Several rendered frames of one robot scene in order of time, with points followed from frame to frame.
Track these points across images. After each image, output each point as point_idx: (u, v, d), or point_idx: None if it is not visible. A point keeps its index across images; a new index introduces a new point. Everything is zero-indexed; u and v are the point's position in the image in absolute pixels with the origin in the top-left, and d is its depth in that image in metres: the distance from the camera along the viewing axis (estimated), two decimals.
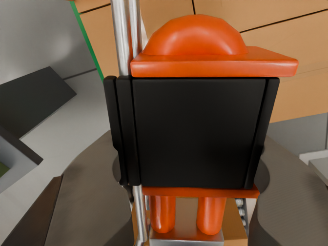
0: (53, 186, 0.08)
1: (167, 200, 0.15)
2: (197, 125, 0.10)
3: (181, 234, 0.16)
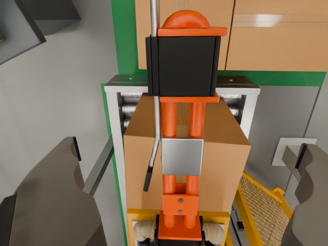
0: (6, 208, 0.07)
1: (172, 112, 0.27)
2: (187, 59, 0.22)
3: (179, 136, 0.29)
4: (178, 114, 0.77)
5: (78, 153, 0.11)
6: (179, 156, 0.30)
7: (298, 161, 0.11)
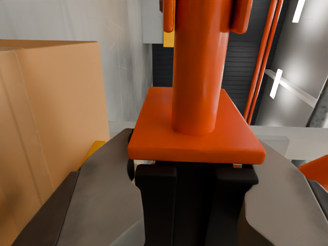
0: (70, 180, 0.08)
1: None
2: None
3: None
4: None
5: None
6: None
7: None
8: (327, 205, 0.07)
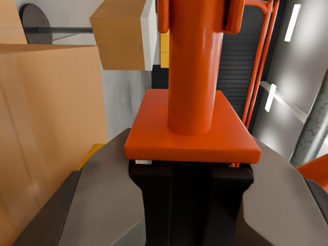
0: (72, 180, 0.08)
1: None
2: None
3: None
4: None
5: None
6: None
7: None
8: (324, 204, 0.07)
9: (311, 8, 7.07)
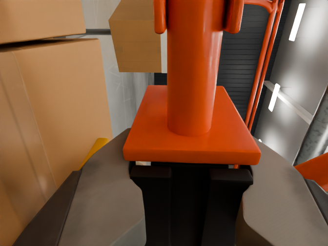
0: (72, 180, 0.08)
1: None
2: None
3: None
4: None
5: None
6: None
7: None
8: (324, 204, 0.07)
9: (316, 7, 7.02)
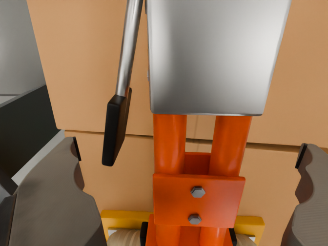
0: (6, 208, 0.07)
1: None
2: None
3: None
4: None
5: (78, 153, 0.11)
6: (206, 42, 0.09)
7: (298, 161, 0.11)
8: None
9: None
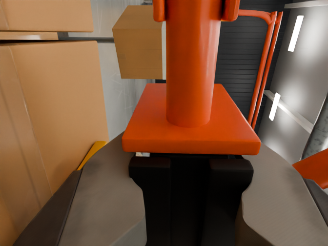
0: (73, 179, 0.08)
1: None
2: None
3: None
4: None
5: None
6: None
7: None
8: (323, 204, 0.07)
9: None
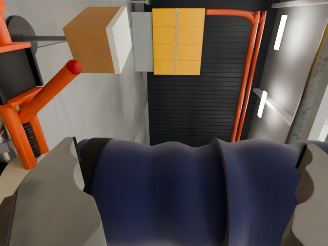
0: (6, 208, 0.07)
1: None
2: None
3: None
4: None
5: (78, 153, 0.11)
6: None
7: (298, 161, 0.11)
8: None
9: (297, 18, 7.39)
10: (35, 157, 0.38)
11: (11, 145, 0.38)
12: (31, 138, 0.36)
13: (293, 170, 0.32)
